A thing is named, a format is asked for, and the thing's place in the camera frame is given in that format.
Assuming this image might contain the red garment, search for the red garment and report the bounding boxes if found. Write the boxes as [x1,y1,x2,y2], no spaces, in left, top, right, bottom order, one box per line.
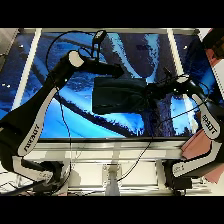
[205,47,224,64]

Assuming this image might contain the black cable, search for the black cable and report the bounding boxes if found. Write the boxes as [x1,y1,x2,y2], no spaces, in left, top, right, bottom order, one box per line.
[45,30,100,188]
[117,99,214,183]

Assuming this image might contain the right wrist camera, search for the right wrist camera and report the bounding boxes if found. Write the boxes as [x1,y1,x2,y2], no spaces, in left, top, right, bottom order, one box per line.
[162,66,175,83]

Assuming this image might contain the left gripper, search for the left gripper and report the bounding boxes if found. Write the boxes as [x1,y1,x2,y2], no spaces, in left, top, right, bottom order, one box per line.
[95,61,125,80]

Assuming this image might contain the blue jeans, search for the blue jeans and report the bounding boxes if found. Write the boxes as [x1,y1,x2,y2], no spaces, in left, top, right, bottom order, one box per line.
[91,76,158,116]

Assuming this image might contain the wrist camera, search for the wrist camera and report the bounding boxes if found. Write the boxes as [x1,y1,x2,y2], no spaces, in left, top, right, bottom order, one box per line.
[90,29,108,62]
[162,66,175,83]

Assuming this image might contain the black garment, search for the black garment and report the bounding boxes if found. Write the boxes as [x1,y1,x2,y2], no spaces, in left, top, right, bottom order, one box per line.
[202,28,224,51]

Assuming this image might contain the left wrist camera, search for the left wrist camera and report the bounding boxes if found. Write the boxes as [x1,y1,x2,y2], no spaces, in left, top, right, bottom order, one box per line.
[90,29,108,62]

